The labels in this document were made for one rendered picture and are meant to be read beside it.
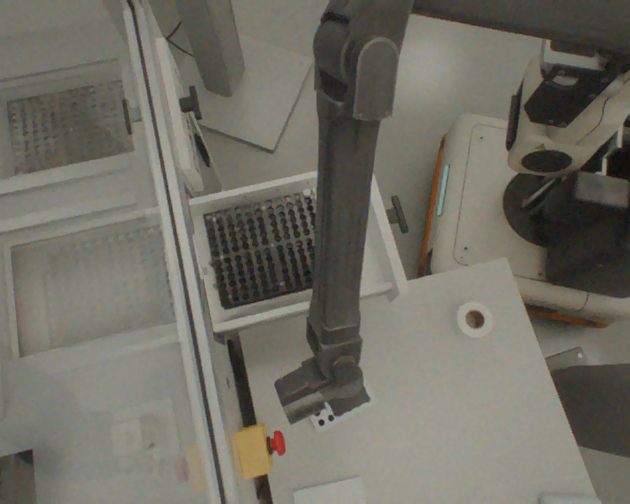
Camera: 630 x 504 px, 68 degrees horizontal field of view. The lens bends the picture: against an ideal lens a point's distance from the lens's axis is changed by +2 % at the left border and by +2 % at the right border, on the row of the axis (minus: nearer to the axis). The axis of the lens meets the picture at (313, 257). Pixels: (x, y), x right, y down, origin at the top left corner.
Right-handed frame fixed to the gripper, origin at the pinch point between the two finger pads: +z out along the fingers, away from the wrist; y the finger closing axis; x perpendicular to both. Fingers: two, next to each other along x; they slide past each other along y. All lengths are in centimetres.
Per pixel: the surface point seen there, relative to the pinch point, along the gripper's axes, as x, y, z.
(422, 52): 99, -106, 78
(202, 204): -8.9, -39.6, -7.6
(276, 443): -13.5, 4.5, -7.8
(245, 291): -8.3, -21.4, -5.5
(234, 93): 18, -119, 75
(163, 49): -3, -70, -13
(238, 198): -2.3, -38.3, -6.8
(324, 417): -4.6, 4.9, 1.7
